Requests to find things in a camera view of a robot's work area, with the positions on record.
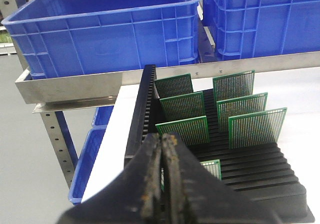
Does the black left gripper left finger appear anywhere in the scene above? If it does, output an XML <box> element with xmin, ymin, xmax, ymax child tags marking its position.
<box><xmin>58</xmin><ymin>134</ymin><xmax>162</xmax><ymax>224</ymax></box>

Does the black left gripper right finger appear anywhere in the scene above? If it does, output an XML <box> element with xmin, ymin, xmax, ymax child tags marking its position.
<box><xmin>161</xmin><ymin>133</ymin><xmax>282</xmax><ymax>224</ymax></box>

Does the green perfboard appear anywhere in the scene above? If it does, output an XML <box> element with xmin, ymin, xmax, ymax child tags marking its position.
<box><xmin>160</xmin><ymin>159</ymin><xmax>222</xmax><ymax>191</ymax></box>
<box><xmin>212</xmin><ymin>70</ymin><xmax>255</xmax><ymax>102</ymax></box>
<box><xmin>155</xmin><ymin>116</ymin><xmax>210</xmax><ymax>146</ymax></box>
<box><xmin>228</xmin><ymin>107</ymin><xmax>287</xmax><ymax>149</ymax></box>
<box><xmin>159</xmin><ymin>91</ymin><xmax>206</xmax><ymax>121</ymax></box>
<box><xmin>155</xmin><ymin>73</ymin><xmax>194</xmax><ymax>98</ymax></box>
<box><xmin>216</xmin><ymin>92</ymin><xmax>268</xmax><ymax>133</ymax></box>

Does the black slotted board rack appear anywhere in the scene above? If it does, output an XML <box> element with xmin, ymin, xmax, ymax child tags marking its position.
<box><xmin>124</xmin><ymin>65</ymin><xmax>315</xmax><ymax>223</ymax></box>

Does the blue crate under table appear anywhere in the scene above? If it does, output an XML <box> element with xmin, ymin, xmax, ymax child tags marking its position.
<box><xmin>68</xmin><ymin>106</ymin><xmax>114</xmax><ymax>205</ymax></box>

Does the blue plastic crate left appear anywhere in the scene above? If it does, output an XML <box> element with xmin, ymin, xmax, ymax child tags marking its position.
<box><xmin>3</xmin><ymin>0</ymin><xmax>199</xmax><ymax>79</ymax></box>

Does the blue plastic crate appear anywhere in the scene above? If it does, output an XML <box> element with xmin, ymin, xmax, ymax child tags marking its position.
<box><xmin>3</xmin><ymin>0</ymin><xmax>199</xmax><ymax>79</ymax></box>
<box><xmin>203</xmin><ymin>0</ymin><xmax>320</xmax><ymax>60</ymax></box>

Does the blue plastic crate centre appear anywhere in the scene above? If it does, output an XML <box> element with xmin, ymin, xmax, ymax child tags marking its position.
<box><xmin>203</xmin><ymin>0</ymin><xmax>320</xmax><ymax>60</ymax></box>

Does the perforated steel shelf post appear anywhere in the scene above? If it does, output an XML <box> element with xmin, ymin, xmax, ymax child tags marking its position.
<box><xmin>40</xmin><ymin>111</ymin><xmax>78</xmax><ymax>188</ymax></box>

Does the steel shelf rail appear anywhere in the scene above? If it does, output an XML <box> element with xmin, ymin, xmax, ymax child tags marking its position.
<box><xmin>15</xmin><ymin>51</ymin><xmax>320</xmax><ymax>113</ymax></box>

